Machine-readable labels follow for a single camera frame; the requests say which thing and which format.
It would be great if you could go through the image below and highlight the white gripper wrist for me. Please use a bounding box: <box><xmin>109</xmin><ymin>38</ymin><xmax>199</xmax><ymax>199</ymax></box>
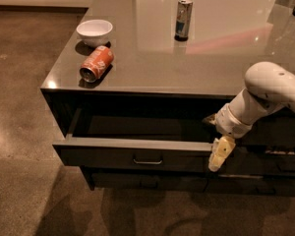
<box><xmin>203</xmin><ymin>103</ymin><xmax>252</xmax><ymax>172</ymax></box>

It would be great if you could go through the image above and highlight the drawer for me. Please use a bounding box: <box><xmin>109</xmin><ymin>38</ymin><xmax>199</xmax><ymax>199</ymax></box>
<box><xmin>218</xmin><ymin>150</ymin><xmax>295</xmax><ymax>177</ymax></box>
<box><xmin>53</xmin><ymin>110</ymin><xmax>212</xmax><ymax>172</ymax></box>
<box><xmin>205</xmin><ymin>178</ymin><xmax>295</xmax><ymax>197</ymax></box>
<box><xmin>237</xmin><ymin>109</ymin><xmax>295</xmax><ymax>148</ymax></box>
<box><xmin>81</xmin><ymin>166</ymin><xmax>218</xmax><ymax>177</ymax></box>
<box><xmin>91</xmin><ymin>173</ymin><xmax>207</xmax><ymax>192</ymax></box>

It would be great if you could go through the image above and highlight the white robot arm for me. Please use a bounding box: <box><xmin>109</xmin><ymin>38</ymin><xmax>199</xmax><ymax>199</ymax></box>
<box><xmin>203</xmin><ymin>62</ymin><xmax>295</xmax><ymax>172</ymax></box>

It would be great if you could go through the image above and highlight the dark grey drawer cabinet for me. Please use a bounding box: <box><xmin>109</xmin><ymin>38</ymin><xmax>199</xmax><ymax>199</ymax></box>
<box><xmin>39</xmin><ymin>0</ymin><xmax>295</xmax><ymax>198</ymax></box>

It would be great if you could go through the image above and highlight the silver blue energy drink can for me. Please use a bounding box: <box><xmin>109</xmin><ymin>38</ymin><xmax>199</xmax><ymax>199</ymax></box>
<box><xmin>175</xmin><ymin>0</ymin><xmax>193</xmax><ymax>41</ymax></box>

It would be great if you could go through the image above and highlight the orange soda can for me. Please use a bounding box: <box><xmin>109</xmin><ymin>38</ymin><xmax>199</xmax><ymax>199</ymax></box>
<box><xmin>80</xmin><ymin>45</ymin><xmax>114</xmax><ymax>83</ymax></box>

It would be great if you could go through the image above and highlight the white bowl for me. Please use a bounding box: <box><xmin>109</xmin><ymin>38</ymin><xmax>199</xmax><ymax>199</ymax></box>
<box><xmin>76</xmin><ymin>20</ymin><xmax>113</xmax><ymax>48</ymax></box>

